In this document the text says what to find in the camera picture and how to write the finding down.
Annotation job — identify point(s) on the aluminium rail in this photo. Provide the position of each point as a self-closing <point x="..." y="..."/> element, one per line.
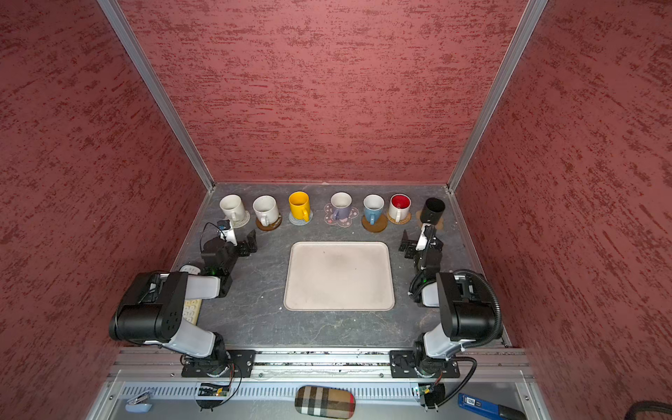
<point x="506" y="365"/>

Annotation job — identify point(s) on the small stapler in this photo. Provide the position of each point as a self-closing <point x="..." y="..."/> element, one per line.
<point x="139" y="404"/>

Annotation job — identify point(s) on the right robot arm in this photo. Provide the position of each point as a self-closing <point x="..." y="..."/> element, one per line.
<point x="470" y="313"/>

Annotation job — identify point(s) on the circuit board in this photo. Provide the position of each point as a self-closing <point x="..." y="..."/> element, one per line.
<point x="213" y="390"/>
<point x="428" y="391"/>

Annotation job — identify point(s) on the pink flower coaster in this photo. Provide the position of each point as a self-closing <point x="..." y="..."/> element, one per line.
<point x="344" y="223"/>

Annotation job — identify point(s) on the right circuit board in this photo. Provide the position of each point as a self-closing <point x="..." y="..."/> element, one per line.
<point x="428" y="391"/>

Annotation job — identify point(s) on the yellow mug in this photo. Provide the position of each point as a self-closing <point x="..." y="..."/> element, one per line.
<point x="300" y="204"/>

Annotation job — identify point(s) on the brown cork round coaster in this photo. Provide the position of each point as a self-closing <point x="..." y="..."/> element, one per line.
<point x="378" y="227"/>

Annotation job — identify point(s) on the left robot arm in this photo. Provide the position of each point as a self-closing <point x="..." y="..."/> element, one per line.
<point x="151" y="310"/>

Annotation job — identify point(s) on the blue tool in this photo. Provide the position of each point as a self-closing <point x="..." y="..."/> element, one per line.
<point x="489" y="410"/>

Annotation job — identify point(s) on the brown wooden flower coaster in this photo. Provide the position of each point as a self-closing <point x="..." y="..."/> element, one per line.
<point x="439" y="226"/>

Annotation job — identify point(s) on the black mug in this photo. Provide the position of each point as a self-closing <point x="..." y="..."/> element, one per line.
<point x="432" y="211"/>

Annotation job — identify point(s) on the red inside white mug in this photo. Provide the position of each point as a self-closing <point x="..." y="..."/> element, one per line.
<point x="400" y="206"/>

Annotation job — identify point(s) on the grey woven round coaster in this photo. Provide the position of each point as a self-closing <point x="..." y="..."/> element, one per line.
<point x="300" y="221"/>

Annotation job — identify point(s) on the cream calculator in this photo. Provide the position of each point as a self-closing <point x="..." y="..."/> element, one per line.
<point x="192" y="310"/>

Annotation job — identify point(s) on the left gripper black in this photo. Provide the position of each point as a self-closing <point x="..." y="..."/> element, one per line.
<point x="245" y="251"/>

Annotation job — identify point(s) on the white speckled mug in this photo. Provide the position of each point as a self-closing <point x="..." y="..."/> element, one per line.
<point x="266" y="210"/>

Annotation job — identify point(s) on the light blue mug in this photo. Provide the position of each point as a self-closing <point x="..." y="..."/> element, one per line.
<point x="373" y="208"/>

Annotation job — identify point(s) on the beige spiral round coaster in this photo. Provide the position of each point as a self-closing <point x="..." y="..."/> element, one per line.
<point x="241" y="222"/>

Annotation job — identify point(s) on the left circuit board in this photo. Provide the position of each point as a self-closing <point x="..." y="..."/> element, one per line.
<point x="213" y="390"/>

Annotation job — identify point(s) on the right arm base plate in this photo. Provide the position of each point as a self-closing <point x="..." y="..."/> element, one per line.
<point x="407" y="364"/>

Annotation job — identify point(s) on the beige rectangular tray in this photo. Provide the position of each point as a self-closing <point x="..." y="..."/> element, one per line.
<point x="339" y="276"/>

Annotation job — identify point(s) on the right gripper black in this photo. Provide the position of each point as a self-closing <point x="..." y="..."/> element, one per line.
<point x="410" y="246"/>

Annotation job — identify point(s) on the cream white mug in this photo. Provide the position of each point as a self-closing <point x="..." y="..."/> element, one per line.
<point x="233" y="208"/>

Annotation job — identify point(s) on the dark brown glossy coaster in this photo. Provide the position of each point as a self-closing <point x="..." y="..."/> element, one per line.
<point x="271" y="226"/>

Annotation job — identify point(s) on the lavender handle mug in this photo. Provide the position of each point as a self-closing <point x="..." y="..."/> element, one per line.
<point x="341" y="203"/>

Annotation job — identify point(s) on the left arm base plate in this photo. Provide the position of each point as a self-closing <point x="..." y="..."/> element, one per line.
<point x="238" y="362"/>

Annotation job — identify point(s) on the plaid glasses case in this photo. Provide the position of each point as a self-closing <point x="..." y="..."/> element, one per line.
<point x="325" y="402"/>

